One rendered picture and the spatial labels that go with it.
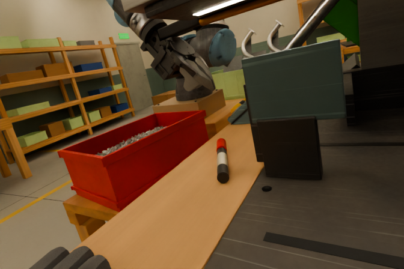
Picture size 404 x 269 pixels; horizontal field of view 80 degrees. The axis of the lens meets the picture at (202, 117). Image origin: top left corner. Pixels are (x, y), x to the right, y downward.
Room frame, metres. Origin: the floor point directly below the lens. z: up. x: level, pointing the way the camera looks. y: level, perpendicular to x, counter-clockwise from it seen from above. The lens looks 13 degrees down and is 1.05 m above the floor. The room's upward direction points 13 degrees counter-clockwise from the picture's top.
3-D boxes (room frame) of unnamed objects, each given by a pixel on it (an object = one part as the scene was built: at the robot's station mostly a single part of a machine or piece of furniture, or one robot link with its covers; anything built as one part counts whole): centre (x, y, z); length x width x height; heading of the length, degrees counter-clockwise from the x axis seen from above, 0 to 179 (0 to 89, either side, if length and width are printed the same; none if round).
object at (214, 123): (0.98, 0.01, 0.83); 0.32 x 0.32 x 0.04; 57
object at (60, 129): (5.57, 2.77, 1.12); 3.01 x 0.54 x 2.23; 151
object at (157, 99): (6.62, 0.55, 0.22); 1.20 x 0.81 x 0.44; 56
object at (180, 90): (0.97, 0.01, 0.97); 0.15 x 0.15 x 0.10
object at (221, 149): (0.33, -0.02, 0.91); 0.13 x 0.02 x 0.02; 174
